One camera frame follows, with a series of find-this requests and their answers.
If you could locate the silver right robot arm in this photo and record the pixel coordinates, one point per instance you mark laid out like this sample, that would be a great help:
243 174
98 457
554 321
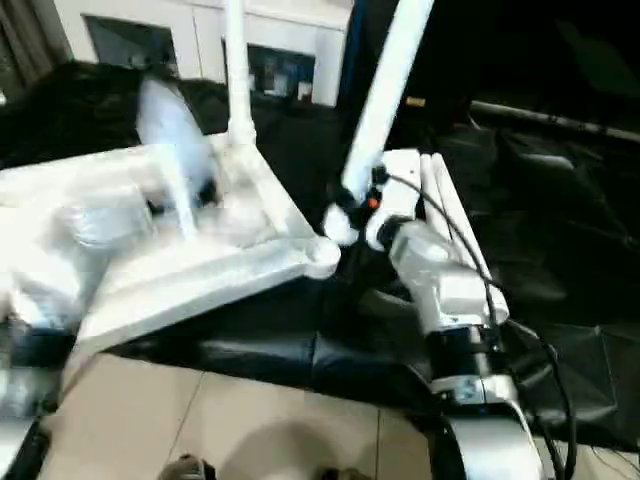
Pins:
450 290

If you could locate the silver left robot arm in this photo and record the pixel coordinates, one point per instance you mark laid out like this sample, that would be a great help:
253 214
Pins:
30 390

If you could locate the white plastic table top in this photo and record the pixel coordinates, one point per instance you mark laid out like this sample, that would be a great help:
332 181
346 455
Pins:
200 250

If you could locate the black mat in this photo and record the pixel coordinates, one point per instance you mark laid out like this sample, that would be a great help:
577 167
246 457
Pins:
300 330

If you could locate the white cabinet with glass doors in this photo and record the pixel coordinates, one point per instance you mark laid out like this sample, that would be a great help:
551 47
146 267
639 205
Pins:
290 40

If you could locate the long black bar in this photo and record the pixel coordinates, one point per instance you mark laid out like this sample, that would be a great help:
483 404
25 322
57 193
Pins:
555 115

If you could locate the black case with yellow label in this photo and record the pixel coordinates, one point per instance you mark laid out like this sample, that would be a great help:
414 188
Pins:
530 45

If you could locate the grey curtain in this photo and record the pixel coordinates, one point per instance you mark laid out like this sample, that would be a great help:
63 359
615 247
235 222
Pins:
25 40

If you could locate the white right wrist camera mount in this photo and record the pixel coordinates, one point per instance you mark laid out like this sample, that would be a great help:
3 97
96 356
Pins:
398 195

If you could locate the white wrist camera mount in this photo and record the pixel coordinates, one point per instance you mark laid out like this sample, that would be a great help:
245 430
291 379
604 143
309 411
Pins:
398 195
172 130

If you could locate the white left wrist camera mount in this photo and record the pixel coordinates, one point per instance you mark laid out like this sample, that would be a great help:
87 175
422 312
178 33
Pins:
172 130

